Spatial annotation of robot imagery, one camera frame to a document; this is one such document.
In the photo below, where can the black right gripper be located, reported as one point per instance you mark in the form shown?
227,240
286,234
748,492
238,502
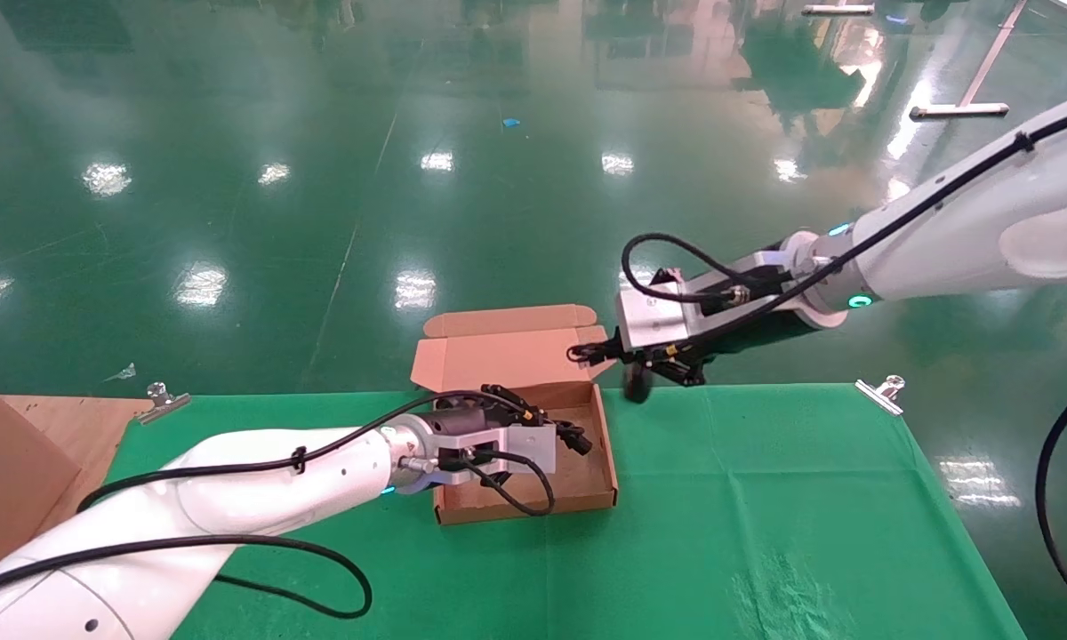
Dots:
685,360

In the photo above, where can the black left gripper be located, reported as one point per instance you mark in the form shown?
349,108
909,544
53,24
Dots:
467,416

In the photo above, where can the open brown cardboard mailer box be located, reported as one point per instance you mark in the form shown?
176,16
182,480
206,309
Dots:
507,356

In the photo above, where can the green tablecloth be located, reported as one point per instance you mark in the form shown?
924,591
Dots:
720,516

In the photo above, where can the silver metal binder clip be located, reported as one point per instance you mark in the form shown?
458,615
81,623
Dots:
880,396
162,404

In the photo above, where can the short white stand foot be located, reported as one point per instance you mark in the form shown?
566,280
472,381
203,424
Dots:
838,10

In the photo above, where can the clear plastic scrap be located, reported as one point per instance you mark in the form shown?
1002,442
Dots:
123,373

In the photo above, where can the white stand foot with pole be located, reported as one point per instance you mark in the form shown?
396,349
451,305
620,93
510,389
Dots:
958,111

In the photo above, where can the large brown cardboard carton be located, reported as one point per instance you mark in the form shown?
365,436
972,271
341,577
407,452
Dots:
9,480

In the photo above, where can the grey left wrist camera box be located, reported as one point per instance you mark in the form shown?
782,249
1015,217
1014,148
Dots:
525,449

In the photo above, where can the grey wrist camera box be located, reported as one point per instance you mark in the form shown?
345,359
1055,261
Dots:
525,449
658,316

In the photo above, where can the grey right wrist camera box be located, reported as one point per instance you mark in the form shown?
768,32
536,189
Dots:
658,316

